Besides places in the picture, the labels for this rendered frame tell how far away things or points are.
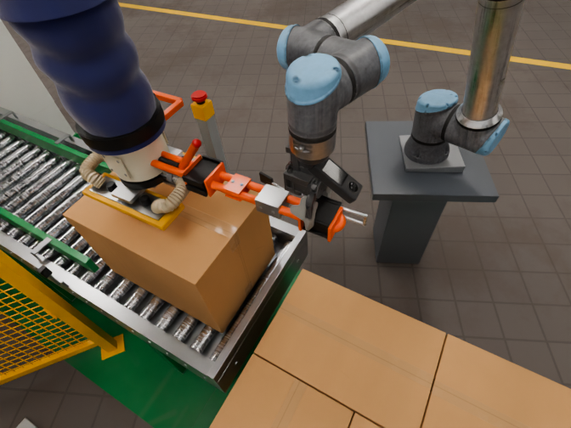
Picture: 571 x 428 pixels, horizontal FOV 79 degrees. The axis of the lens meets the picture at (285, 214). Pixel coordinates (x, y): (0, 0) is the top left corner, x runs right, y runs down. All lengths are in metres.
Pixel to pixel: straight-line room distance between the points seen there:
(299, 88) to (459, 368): 1.14
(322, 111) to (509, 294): 1.89
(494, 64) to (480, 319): 1.36
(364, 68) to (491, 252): 1.92
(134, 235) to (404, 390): 1.04
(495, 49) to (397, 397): 1.12
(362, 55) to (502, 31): 0.61
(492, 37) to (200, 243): 1.04
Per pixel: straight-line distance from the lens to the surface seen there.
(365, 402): 1.34
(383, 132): 1.81
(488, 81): 1.32
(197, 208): 1.24
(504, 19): 1.20
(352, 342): 1.39
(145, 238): 1.22
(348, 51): 0.68
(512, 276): 2.40
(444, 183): 1.62
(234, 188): 0.91
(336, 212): 0.82
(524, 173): 3.02
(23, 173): 2.51
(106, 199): 1.22
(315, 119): 0.61
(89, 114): 0.97
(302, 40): 0.76
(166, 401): 2.01
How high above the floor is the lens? 1.85
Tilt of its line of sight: 51 degrees down
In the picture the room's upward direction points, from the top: 6 degrees counter-clockwise
